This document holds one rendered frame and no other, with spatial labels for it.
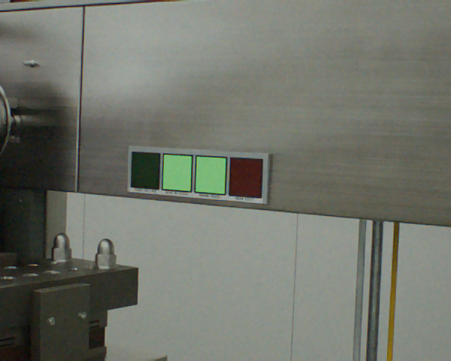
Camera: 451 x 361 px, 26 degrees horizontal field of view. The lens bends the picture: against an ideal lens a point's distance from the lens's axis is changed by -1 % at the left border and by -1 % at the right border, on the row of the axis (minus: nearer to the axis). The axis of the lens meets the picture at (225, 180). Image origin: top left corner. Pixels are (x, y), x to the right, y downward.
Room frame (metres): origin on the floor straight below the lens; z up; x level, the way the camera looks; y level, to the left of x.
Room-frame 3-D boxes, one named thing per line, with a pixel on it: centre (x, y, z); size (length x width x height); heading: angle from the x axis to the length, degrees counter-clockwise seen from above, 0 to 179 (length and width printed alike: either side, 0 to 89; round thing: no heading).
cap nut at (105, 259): (1.51, 0.18, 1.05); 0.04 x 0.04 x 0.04
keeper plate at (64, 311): (1.36, 0.22, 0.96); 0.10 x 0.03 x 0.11; 146
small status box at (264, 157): (1.42, 0.04, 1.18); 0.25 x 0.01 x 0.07; 56
